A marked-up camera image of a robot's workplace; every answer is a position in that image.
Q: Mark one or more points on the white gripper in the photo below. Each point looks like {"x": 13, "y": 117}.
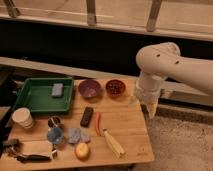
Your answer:
{"x": 147, "y": 90}

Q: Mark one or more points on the orange red pepper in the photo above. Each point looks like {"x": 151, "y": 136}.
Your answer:
{"x": 97, "y": 121}

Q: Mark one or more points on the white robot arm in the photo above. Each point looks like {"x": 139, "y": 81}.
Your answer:
{"x": 161, "y": 61}

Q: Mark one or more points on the red bowl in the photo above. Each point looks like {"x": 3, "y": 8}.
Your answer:
{"x": 115, "y": 88}

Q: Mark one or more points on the purple bowl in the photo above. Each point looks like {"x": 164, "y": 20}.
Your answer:
{"x": 89, "y": 88}

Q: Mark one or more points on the black rectangular block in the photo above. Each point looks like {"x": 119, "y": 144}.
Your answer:
{"x": 86, "y": 117}

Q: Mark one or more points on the blue grey crumpled cloth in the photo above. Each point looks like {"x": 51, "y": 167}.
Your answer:
{"x": 76, "y": 135}

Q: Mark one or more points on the yellow round fruit toy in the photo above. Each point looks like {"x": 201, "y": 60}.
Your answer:
{"x": 82, "y": 151}

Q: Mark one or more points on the grey sponge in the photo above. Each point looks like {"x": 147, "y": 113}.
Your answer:
{"x": 57, "y": 90}

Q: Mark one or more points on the small dark metal cup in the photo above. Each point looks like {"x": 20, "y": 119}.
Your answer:
{"x": 54, "y": 121}

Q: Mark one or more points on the blue metal cup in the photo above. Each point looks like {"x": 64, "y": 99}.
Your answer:
{"x": 55, "y": 135}

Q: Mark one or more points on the green plastic tray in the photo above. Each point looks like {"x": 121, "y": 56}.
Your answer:
{"x": 36, "y": 95}

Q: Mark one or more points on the white paper cup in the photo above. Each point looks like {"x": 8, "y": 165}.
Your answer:
{"x": 22, "y": 116}

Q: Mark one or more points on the black tool with handle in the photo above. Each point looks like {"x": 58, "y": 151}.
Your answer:
{"x": 32, "y": 158}

